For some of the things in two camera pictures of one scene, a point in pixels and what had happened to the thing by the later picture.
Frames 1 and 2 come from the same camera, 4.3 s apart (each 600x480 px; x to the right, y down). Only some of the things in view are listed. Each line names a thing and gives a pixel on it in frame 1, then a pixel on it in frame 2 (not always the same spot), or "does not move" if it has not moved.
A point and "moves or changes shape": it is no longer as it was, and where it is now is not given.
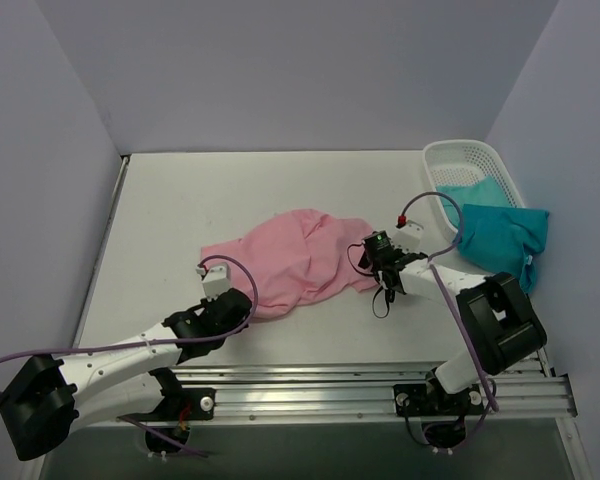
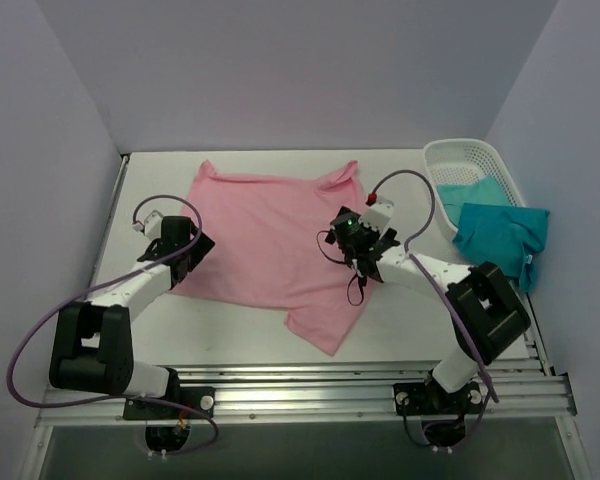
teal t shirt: x=494 y=233 does not move
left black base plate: x=180 y=404 does not move
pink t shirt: x=304 y=254 moves or changes shape
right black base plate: x=429 y=399 does not move
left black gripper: x=241 y=306 to x=195 y=250
